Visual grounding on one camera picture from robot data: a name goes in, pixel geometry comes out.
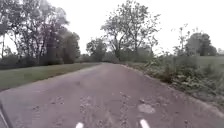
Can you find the robot's own part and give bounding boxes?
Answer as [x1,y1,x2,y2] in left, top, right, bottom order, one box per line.
[139,119,151,128]
[74,121,85,128]

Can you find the row of trees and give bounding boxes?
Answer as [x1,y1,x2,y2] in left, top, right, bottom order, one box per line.
[0,0,82,70]

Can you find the weedy verge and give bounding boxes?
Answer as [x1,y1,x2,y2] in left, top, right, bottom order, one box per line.
[121,55,224,111]

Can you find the round tree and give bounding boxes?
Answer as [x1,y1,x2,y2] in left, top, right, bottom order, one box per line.
[184,31,218,57]

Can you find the tall tree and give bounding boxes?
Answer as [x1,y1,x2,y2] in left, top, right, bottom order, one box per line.
[100,0,162,63]

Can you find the grass strip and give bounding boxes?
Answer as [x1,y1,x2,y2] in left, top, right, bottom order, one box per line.
[0,62,102,92]

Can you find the grey asphalt path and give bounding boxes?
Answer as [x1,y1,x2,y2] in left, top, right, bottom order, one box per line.
[0,62,224,128]

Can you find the distant trees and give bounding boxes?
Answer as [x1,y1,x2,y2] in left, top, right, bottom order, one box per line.
[77,37,108,63]

